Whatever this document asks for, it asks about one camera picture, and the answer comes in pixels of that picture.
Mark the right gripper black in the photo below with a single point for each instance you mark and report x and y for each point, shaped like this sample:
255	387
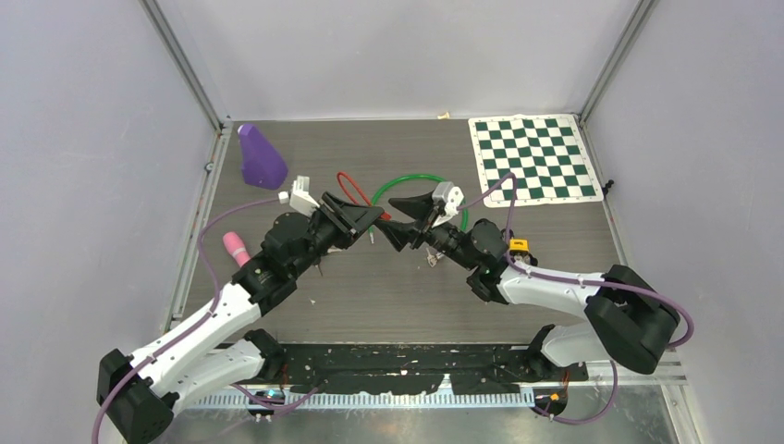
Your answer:
416	208

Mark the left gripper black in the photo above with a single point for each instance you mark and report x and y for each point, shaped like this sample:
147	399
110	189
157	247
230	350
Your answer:
352	217

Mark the green cable lock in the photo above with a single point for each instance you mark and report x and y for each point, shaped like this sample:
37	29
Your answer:
409	178

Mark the red cable padlock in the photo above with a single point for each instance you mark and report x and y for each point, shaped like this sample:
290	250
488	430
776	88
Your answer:
343	179

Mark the yellow Opel padlock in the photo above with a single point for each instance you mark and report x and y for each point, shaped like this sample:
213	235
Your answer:
520	252

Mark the small silver key bunch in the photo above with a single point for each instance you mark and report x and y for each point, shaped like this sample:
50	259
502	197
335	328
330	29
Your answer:
432	258

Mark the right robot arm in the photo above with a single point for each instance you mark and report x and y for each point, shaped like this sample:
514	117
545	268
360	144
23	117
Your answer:
621	318

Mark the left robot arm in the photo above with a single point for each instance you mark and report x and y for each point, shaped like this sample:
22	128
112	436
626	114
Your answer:
141	392

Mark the purple plastic cone block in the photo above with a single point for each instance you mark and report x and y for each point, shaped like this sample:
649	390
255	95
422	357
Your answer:
262	166

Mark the pink marker pen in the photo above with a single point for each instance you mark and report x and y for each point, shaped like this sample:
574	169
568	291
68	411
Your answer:
236	248

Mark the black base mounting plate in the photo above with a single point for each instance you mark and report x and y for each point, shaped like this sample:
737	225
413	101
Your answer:
412	369

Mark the green white chessboard mat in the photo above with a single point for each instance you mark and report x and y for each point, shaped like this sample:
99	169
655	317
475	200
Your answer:
533	160

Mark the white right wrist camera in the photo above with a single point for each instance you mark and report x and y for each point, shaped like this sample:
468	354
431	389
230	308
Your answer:
448	197

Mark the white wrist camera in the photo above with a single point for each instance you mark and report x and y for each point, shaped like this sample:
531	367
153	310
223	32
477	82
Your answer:
448	197
300	199

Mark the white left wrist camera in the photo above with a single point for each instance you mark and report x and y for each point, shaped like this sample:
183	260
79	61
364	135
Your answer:
300	199

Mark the aluminium frame rail front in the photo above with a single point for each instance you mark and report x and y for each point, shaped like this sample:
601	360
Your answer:
599	374

